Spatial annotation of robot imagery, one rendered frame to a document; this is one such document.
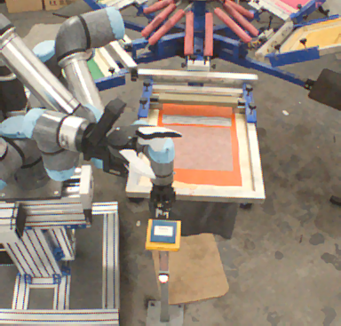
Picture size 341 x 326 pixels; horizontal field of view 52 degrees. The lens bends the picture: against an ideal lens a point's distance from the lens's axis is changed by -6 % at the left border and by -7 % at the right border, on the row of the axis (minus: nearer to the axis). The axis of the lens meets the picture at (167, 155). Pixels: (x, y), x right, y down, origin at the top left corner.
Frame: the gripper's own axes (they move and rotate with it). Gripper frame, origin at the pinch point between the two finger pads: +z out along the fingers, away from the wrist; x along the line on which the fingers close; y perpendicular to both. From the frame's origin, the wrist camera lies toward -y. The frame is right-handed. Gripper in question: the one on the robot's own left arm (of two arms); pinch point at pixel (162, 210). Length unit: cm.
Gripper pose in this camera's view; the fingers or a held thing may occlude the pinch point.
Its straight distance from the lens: 137.0
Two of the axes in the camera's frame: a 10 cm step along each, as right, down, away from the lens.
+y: -0.7, 7.0, -7.1
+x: 10.0, 0.5, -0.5
